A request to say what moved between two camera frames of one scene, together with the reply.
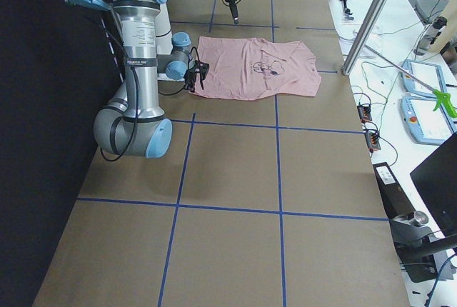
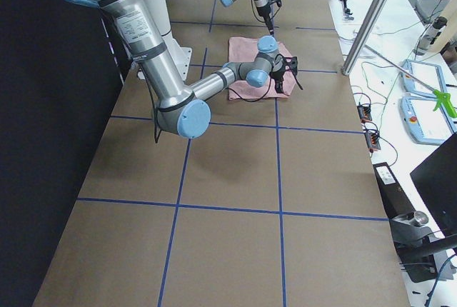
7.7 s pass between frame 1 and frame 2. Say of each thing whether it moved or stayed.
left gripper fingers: moved
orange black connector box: stayed
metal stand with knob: stayed
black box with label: stayed
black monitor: stayed
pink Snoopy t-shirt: moved
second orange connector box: stayed
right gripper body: moved
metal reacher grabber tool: stayed
